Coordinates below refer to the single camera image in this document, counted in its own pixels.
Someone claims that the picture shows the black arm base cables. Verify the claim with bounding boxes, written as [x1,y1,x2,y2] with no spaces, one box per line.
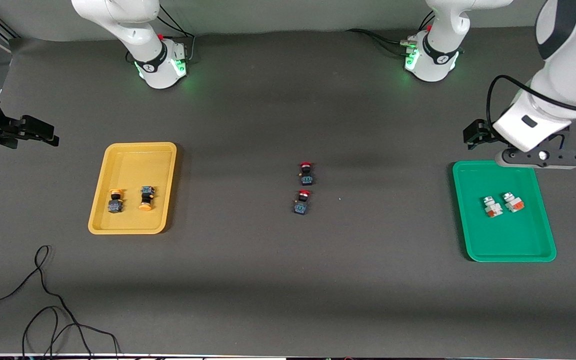
[126,4,197,65]
[345,11,436,57]

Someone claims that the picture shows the green plastic tray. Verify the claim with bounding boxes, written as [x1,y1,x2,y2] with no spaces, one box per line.
[452,160,557,263]

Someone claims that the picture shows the yellow plastic tray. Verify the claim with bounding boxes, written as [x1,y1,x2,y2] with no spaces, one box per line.
[88,142,178,235]

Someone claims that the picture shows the grey metal frame rail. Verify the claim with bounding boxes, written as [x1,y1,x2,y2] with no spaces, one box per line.
[0,14,20,47]

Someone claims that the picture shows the dark grey table mat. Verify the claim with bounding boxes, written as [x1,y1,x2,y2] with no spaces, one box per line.
[0,27,576,358]

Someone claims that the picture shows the red mushroom push button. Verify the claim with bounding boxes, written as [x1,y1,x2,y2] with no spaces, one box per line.
[293,189,312,216]
[298,161,316,186]

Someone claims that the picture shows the thin black loose cable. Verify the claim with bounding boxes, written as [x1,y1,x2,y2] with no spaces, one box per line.
[0,245,121,359]

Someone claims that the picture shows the black right arm base cables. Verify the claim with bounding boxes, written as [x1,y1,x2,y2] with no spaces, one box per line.
[126,4,197,65]

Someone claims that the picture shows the black left arm base cables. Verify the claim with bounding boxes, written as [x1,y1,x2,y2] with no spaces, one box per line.
[345,11,436,57]

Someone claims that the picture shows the white square push button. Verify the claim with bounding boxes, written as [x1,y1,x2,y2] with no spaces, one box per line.
[502,192,526,213]
[483,195,504,219]

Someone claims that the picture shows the yellow mushroom push button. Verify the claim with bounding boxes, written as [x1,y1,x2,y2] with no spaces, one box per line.
[108,188,124,214]
[138,185,156,211]

